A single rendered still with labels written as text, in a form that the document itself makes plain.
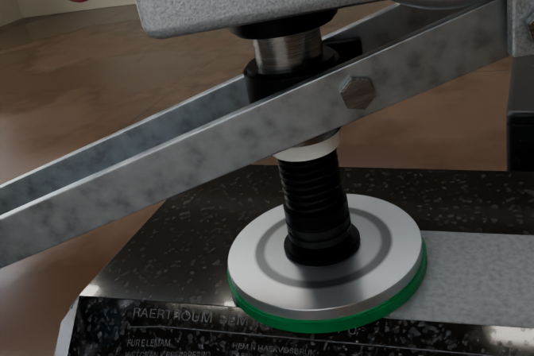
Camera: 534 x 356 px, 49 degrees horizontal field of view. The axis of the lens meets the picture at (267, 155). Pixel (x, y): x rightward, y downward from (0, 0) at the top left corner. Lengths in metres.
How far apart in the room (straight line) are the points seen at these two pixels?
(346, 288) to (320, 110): 0.18
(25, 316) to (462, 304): 1.83
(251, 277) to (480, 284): 0.23
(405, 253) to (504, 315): 0.11
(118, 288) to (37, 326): 1.46
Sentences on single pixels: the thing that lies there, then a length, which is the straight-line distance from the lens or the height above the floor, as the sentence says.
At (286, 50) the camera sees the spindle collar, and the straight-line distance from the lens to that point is 0.52.
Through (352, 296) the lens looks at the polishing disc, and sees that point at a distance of 0.57.
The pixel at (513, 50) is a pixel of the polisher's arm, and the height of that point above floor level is 1.05.
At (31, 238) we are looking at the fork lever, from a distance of 0.63.
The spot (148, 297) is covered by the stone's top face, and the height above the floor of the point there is 0.80.
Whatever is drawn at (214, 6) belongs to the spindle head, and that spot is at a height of 1.12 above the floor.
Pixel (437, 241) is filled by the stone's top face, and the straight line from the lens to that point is 0.68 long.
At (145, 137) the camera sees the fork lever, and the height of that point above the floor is 0.97.
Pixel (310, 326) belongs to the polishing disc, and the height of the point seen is 0.81.
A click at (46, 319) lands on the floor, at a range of 2.19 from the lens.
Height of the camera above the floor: 1.20
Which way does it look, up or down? 25 degrees down
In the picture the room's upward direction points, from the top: 12 degrees counter-clockwise
